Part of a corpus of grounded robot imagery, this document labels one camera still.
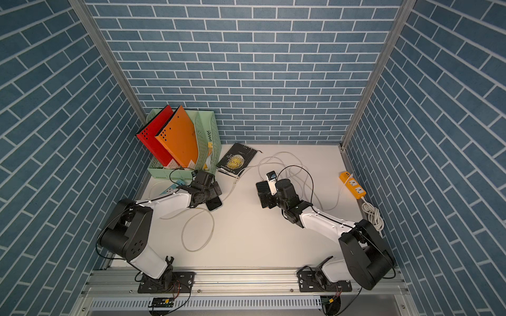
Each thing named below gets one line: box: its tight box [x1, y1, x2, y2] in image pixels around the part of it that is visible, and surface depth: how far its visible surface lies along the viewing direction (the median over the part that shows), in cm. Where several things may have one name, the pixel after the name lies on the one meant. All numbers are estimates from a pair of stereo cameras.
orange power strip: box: [338, 171, 367, 200], surface depth 101 cm
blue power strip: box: [162, 179, 186, 195], surface depth 100 cm
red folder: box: [136, 105, 176, 168], surface depth 91 cm
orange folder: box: [154, 105, 199, 168], surface depth 96 cm
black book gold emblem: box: [216, 142, 258, 178], surface depth 112 cm
